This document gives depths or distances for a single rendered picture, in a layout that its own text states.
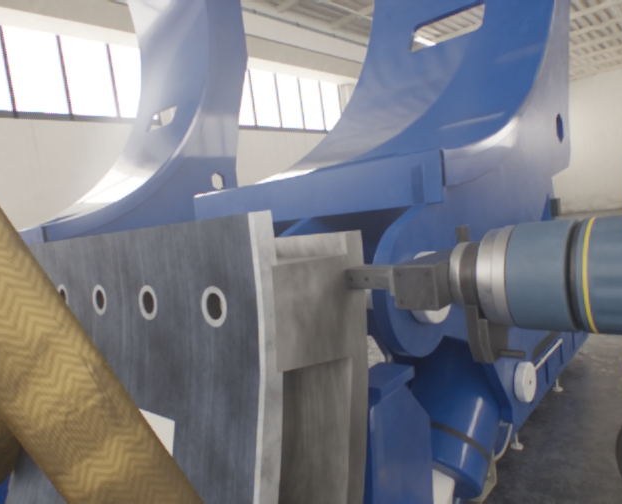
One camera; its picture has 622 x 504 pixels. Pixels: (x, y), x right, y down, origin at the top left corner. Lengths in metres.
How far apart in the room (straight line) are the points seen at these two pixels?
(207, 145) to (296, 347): 2.49
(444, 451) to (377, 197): 0.64
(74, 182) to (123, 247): 9.60
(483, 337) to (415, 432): 0.43
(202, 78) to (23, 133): 7.35
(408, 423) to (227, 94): 2.59
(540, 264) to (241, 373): 0.32
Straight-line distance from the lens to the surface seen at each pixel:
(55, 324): 0.48
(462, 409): 1.34
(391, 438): 0.80
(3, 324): 0.47
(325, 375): 0.68
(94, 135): 10.72
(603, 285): 0.47
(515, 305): 0.50
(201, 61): 3.16
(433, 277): 0.51
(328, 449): 0.69
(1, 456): 1.13
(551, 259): 0.48
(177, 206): 2.79
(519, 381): 1.41
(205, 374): 0.61
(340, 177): 1.07
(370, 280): 0.61
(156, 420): 0.71
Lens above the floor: 2.39
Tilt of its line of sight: 6 degrees down
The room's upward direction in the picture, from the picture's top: 8 degrees counter-clockwise
